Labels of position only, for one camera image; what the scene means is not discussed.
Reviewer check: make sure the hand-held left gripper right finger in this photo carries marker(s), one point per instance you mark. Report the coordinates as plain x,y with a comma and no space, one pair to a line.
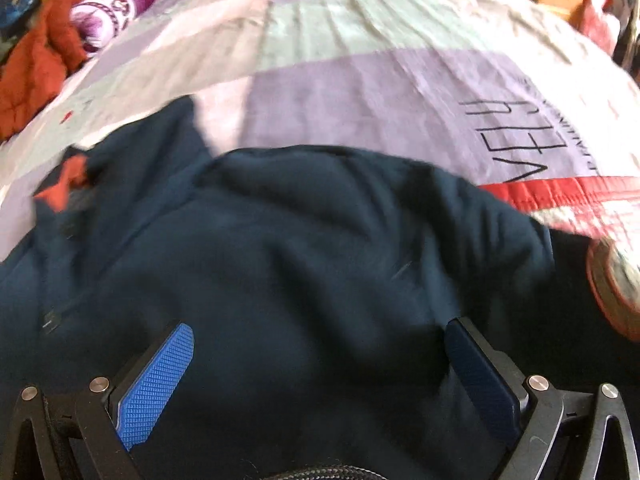
485,385

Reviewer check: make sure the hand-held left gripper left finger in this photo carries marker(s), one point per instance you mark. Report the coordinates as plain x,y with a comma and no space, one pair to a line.
155,385

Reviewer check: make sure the navy blue jacket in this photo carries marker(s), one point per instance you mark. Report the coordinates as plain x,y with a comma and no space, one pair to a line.
300,240

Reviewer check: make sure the orange rimmed round object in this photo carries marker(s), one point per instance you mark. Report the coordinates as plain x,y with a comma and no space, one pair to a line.
612,290

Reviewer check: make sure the patchwork quilt with red border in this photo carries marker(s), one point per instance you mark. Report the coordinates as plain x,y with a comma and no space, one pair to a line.
375,85

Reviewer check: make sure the orange-red padded jacket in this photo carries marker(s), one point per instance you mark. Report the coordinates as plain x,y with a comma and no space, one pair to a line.
35,70

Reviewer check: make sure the purple patterned pillow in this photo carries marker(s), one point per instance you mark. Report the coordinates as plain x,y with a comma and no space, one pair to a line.
112,7

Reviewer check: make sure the pile of colourful clutter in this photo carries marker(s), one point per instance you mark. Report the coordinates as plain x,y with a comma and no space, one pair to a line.
612,15

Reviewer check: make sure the dark blue patterned cloth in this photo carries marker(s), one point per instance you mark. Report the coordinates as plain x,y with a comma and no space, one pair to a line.
17,7

